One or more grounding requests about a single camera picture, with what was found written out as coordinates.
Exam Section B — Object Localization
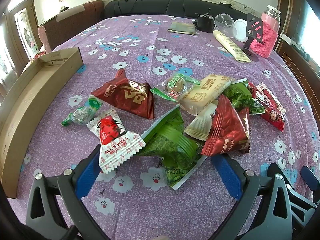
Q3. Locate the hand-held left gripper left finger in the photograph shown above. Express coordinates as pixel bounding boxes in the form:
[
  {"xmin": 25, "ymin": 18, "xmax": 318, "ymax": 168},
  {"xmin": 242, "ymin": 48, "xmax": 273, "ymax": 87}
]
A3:
[{"xmin": 26, "ymin": 145, "xmax": 103, "ymax": 240}]

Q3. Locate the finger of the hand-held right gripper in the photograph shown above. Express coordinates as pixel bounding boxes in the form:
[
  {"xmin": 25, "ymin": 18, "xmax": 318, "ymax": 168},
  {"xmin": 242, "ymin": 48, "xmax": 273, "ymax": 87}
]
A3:
[
  {"xmin": 301, "ymin": 166, "xmax": 320, "ymax": 193},
  {"xmin": 267, "ymin": 162, "xmax": 319, "ymax": 230}
]

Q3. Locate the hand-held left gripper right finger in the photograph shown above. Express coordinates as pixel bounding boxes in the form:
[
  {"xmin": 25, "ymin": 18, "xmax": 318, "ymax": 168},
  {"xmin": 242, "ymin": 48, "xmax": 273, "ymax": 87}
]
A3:
[{"xmin": 211, "ymin": 154, "xmax": 298, "ymax": 240}]

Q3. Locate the white and red candy packet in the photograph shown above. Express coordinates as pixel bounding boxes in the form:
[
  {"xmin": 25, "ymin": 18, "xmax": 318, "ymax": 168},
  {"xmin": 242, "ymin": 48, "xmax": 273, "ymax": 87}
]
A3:
[{"xmin": 87, "ymin": 107, "xmax": 146, "ymax": 174}]

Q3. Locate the red pyramid snack packet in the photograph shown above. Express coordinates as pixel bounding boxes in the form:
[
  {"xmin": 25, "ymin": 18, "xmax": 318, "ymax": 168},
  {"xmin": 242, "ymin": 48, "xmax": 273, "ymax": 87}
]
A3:
[
  {"xmin": 91, "ymin": 69, "xmax": 155, "ymax": 119},
  {"xmin": 201, "ymin": 95, "xmax": 251, "ymax": 157}
]

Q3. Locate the slim red snack packet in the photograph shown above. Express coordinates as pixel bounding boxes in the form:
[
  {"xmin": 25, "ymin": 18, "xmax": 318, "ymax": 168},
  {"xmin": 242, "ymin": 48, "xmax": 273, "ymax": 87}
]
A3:
[{"xmin": 247, "ymin": 84, "xmax": 285, "ymax": 132}]

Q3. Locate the white beige snack packet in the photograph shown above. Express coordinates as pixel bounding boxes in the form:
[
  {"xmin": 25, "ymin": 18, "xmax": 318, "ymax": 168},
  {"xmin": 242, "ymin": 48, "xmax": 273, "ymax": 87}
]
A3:
[{"xmin": 184, "ymin": 102, "xmax": 219, "ymax": 141}]

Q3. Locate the large green snack packet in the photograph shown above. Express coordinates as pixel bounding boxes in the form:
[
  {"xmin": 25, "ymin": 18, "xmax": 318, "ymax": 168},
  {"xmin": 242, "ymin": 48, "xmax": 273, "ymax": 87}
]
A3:
[{"xmin": 136, "ymin": 104, "xmax": 208, "ymax": 190}]

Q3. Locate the clear green candy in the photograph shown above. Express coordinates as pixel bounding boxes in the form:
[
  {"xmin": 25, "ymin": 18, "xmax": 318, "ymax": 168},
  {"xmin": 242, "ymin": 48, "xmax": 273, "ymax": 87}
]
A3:
[{"xmin": 61, "ymin": 95, "xmax": 103, "ymax": 127}]

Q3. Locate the small white red-figure packet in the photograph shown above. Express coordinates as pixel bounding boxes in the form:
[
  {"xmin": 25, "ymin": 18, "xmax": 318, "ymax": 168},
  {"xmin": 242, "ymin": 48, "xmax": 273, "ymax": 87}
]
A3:
[{"xmin": 255, "ymin": 82, "xmax": 287, "ymax": 117}]

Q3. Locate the beige cracker packet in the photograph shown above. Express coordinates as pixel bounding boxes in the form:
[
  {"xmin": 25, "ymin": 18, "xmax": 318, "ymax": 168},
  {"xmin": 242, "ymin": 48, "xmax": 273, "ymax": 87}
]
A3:
[{"xmin": 178, "ymin": 74, "xmax": 234, "ymax": 115}]

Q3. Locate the cardboard box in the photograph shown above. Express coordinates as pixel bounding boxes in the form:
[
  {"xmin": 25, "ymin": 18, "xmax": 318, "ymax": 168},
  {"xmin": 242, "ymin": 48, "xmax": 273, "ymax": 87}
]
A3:
[{"xmin": 0, "ymin": 47, "xmax": 84, "ymax": 199}]

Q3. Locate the clear green-edged pastry packet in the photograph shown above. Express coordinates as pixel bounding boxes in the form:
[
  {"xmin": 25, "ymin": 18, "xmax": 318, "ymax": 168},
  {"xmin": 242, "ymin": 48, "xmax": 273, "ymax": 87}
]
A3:
[{"xmin": 151, "ymin": 72, "xmax": 201, "ymax": 102}]

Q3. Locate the brown wooden furniture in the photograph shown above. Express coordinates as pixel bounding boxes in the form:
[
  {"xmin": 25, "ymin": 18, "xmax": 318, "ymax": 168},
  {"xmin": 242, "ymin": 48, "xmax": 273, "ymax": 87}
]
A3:
[{"xmin": 275, "ymin": 0, "xmax": 320, "ymax": 110}]

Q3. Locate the cream tube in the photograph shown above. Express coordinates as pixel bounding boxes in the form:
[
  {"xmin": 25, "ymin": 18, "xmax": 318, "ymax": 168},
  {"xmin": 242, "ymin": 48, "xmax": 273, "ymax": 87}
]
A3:
[{"xmin": 212, "ymin": 30, "xmax": 251, "ymax": 63}]

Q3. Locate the purple floral tablecloth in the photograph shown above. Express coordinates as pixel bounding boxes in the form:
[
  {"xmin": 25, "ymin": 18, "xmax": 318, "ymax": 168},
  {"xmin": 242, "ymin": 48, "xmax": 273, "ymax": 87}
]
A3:
[{"xmin": 19, "ymin": 14, "xmax": 320, "ymax": 240}]

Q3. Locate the pink bottle with knit sleeve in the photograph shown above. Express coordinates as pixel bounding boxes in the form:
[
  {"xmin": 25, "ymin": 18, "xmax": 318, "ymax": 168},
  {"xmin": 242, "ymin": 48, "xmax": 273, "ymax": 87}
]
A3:
[{"xmin": 251, "ymin": 4, "xmax": 281, "ymax": 59}]

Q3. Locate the black phone stand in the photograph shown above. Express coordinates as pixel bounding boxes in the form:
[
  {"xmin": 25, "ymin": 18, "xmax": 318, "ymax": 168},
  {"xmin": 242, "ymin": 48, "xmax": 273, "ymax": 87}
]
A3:
[{"xmin": 243, "ymin": 13, "xmax": 268, "ymax": 62}]

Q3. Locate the white round lid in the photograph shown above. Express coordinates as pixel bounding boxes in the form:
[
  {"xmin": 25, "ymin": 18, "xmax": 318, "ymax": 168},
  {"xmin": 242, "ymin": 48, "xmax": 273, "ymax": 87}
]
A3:
[{"xmin": 232, "ymin": 19, "xmax": 248, "ymax": 42}]

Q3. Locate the black round device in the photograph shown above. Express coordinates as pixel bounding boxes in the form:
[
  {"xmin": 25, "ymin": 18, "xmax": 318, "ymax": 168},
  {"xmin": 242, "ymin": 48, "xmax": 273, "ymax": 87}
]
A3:
[{"xmin": 193, "ymin": 9, "xmax": 216, "ymax": 33}]

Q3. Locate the brown armchair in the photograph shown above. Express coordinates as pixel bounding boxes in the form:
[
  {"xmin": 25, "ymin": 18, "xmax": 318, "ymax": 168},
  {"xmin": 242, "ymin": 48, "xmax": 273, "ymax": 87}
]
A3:
[{"xmin": 38, "ymin": 0, "xmax": 105, "ymax": 53}]

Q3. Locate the glass panel door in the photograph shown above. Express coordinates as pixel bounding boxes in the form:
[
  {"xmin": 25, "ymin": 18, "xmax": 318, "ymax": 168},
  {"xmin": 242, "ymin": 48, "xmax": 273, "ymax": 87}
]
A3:
[{"xmin": 0, "ymin": 0, "xmax": 40, "ymax": 100}]

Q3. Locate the dark sofa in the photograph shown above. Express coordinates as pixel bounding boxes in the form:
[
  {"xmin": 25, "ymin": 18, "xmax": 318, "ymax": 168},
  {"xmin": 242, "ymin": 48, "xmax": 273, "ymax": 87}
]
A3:
[{"xmin": 104, "ymin": 0, "xmax": 250, "ymax": 20}]

